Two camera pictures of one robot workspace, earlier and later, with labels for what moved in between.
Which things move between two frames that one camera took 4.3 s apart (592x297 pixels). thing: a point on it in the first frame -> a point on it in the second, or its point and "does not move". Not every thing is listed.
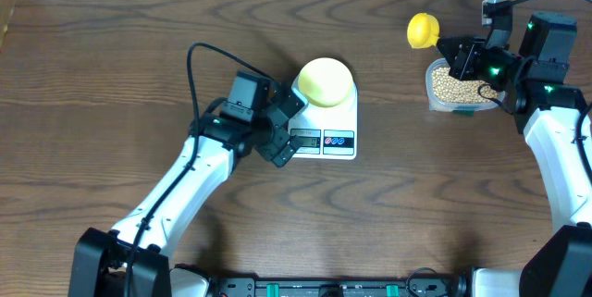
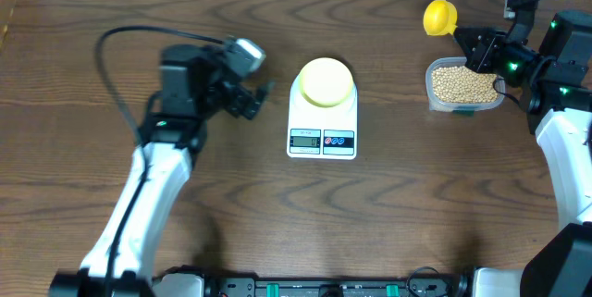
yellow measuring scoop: (423, 30) -> (439, 18)
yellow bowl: (326, 82) does not move
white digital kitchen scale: (326, 132) does not move
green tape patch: (463, 113) does not move
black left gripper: (278, 126) -> (239, 100)
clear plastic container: (449, 93) does not move
